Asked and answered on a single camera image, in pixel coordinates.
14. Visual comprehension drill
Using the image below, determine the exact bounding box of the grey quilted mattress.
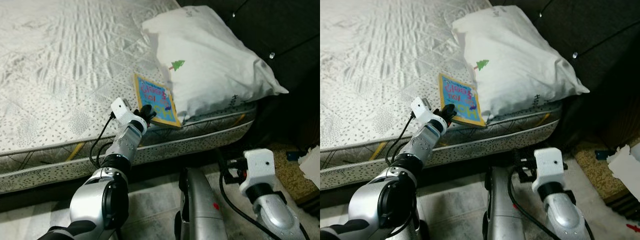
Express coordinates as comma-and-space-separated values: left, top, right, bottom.
0, 0, 259, 195
320, 0, 564, 191

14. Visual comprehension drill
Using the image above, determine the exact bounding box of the silver robot right leg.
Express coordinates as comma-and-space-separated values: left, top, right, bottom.
482, 166, 531, 240
175, 167, 229, 240

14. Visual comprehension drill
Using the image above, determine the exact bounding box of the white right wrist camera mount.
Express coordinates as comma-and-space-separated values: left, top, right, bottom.
239, 148, 276, 196
531, 147, 566, 194

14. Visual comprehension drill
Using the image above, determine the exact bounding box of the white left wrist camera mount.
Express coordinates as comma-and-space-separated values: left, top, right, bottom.
411, 96, 435, 120
110, 97, 133, 121

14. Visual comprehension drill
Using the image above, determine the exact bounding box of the white pillow with green tree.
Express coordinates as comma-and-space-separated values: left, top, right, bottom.
141, 5, 290, 124
451, 5, 591, 121

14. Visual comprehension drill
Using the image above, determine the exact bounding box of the colourful children's book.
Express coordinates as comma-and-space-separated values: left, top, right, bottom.
132, 72, 183, 130
438, 72, 487, 129

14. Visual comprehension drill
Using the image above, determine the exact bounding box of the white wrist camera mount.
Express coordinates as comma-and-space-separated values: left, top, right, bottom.
531, 147, 566, 194
411, 96, 435, 120
110, 97, 133, 121
239, 148, 276, 196

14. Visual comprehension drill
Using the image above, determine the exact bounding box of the black tufted headboard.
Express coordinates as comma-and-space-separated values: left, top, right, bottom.
177, 0, 321, 151
487, 0, 640, 151

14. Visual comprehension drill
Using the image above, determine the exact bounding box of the white crumpled paper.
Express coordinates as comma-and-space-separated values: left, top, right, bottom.
607, 142, 640, 201
299, 145, 321, 190

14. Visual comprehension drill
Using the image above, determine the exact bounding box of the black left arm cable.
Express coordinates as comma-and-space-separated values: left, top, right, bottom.
89, 112, 117, 169
385, 112, 417, 166

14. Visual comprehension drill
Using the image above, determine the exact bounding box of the brown speckled rug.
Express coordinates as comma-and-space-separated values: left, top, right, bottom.
572, 142, 640, 206
270, 144, 321, 204

